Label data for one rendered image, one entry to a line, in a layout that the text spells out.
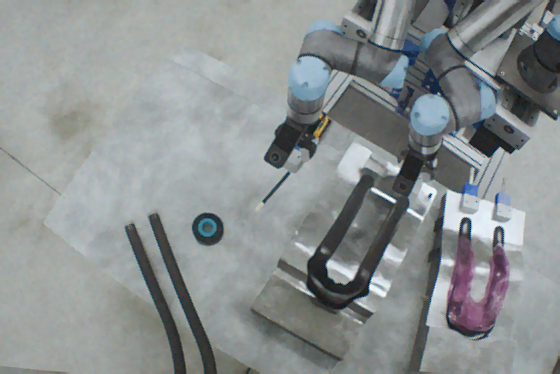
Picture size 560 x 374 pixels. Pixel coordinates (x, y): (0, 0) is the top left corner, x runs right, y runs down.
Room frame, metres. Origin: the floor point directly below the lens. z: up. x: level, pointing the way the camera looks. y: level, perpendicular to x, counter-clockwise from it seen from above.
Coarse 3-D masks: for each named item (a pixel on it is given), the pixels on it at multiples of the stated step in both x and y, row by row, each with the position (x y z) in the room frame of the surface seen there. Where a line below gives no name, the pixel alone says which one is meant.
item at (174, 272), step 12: (156, 216) 0.38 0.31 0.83; (156, 228) 0.35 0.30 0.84; (156, 240) 0.32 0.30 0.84; (168, 252) 0.29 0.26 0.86; (168, 264) 0.25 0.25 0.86; (180, 276) 0.23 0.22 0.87; (180, 288) 0.20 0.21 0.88; (180, 300) 0.17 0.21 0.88; (192, 312) 0.14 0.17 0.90; (192, 324) 0.11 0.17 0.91
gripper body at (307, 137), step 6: (288, 114) 0.54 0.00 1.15; (324, 114) 0.58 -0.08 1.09; (294, 120) 0.53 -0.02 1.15; (318, 120) 0.57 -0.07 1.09; (324, 120) 0.59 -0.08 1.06; (300, 126) 0.52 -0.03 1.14; (306, 126) 0.52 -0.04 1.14; (312, 126) 0.55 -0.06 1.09; (318, 126) 0.55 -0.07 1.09; (306, 132) 0.53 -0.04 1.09; (312, 132) 0.54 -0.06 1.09; (300, 138) 0.52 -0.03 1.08; (306, 138) 0.52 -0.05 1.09; (312, 138) 0.53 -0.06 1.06; (300, 144) 0.52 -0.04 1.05; (306, 144) 0.52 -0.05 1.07
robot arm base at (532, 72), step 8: (528, 48) 0.89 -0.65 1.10; (520, 56) 0.88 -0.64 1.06; (528, 56) 0.86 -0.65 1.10; (536, 56) 0.84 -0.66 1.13; (520, 64) 0.86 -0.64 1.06; (528, 64) 0.85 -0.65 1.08; (536, 64) 0.83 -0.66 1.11; (544, 64) 0.82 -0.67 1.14; (520, 72) 0.84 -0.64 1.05; (528, 72) 0.82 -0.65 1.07; (536, 72) 0.82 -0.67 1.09; (544, 72) 0.81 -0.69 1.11; (552, 72) 0.81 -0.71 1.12; (528, 80) 0.81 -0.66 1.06; (536, 80) 0.80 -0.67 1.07; (544, 80) 0.80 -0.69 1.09; (552, 80) 0.81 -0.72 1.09; (536, 88) 0.79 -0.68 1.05; (544, 88) 0.79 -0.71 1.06; (552, 88) 0.80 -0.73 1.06
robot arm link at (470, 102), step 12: (456, 72) 0.62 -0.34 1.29; (468, 72) 0.63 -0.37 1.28; (444, 84) 0.60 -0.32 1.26; (456, 84) 0.59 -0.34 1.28; (468, 84) 0.59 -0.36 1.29; (480, 84) 0.60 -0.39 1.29; (444, 96) 0.57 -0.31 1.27; (456, 96) 0.57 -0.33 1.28; (468, 96) 0.57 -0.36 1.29; (480, 96) 0.57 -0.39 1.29; (492, 96) 0.57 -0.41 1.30; (456, 108) 0.54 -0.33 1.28; (468, 108) 0.54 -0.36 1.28; (480, 108) 0.55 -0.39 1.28; (492, 108) 0.55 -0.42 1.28; (456, 120) 0.52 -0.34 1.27; (468, 120) 0.52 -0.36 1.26; (480, 120) 0.53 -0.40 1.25
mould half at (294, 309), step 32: (352, 160) 0.57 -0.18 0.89; (384, 192) 0.49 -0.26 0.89; (320, 224) 0.39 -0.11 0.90; (352, 224) 0.40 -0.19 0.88; (416, 224) 0.42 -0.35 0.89; (288, 256) 0.30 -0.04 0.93; (352, 256) 0.31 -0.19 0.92; (384, 256) 0.33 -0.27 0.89; (288, 288) 0.23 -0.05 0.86; (384, 288) 0.24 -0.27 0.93; (288, 320) 0.15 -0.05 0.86; (320, 320) 0.16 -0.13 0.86; (352, 320) 0.17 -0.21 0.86
